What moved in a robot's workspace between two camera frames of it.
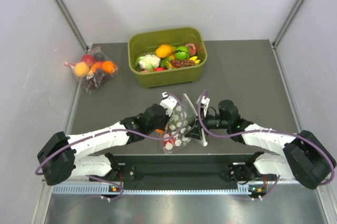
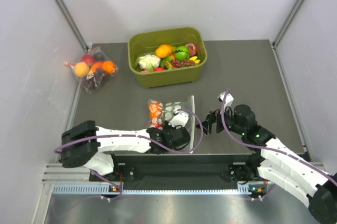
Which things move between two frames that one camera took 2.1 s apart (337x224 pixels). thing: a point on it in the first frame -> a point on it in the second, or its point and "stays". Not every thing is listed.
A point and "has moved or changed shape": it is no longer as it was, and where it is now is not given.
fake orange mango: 164,51 stays
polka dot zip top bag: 174,138 has moved or changed shape
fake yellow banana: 197,61 stays
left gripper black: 167,118 -> 167,125
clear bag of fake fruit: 95,68 stays
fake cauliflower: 148,62 stays
